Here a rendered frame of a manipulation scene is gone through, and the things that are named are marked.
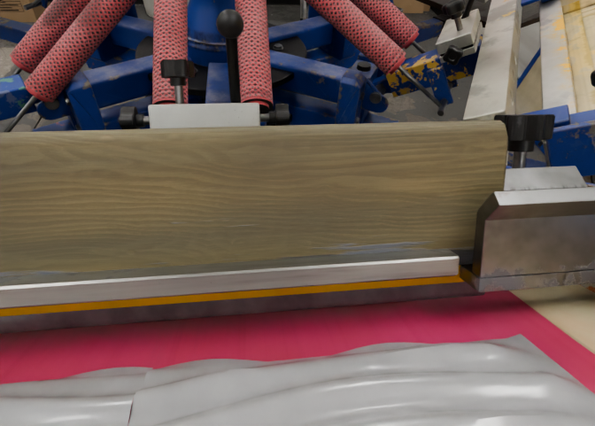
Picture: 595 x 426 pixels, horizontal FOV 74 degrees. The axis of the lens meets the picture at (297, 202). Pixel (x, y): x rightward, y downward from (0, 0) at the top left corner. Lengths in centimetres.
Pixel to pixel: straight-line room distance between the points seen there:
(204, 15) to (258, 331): 77
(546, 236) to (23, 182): 25
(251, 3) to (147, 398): 59
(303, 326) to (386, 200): 8
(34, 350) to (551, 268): 26
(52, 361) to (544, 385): 21
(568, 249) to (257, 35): 52
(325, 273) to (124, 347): 11
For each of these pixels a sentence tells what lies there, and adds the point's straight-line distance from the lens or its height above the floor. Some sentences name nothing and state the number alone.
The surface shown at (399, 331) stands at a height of 122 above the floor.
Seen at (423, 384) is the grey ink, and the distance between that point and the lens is 18.
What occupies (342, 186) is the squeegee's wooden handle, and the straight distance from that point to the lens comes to 19.
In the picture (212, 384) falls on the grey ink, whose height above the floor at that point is 125.
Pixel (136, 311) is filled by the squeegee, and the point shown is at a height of 123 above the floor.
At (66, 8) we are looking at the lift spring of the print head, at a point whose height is 113.
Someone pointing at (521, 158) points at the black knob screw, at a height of 121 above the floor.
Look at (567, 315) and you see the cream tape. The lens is 27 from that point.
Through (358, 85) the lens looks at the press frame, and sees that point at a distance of 80.
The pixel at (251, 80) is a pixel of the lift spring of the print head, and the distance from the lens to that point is 60.
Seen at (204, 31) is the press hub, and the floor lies 108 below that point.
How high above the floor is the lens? 141
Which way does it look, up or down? 45 degrees down
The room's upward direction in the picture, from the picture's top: 4 degrees clockwise
